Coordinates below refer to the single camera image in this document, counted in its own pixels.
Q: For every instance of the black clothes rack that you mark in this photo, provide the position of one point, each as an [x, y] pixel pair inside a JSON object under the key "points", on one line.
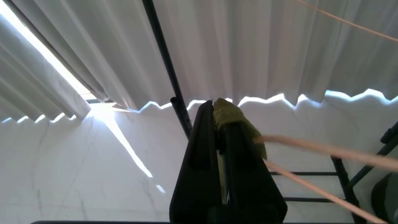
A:
{"points": [[164, 53]]}

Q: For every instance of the green long-sleeved shirt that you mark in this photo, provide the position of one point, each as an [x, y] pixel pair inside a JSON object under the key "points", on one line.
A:
{"points": [[228, 113]]}

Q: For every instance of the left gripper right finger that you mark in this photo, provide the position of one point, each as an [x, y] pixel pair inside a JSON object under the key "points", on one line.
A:
{"points": [[252, 186]]}

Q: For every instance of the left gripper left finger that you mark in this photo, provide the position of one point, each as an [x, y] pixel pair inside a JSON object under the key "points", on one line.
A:
{"points": [[199, 174]]}

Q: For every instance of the window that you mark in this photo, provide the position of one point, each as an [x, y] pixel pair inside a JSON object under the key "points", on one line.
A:
{"points": [[46, 52]]}

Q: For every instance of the white curtain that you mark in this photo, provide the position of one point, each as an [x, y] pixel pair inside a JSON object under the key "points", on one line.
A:
{"points": [[31, 90], [248, 46]]}

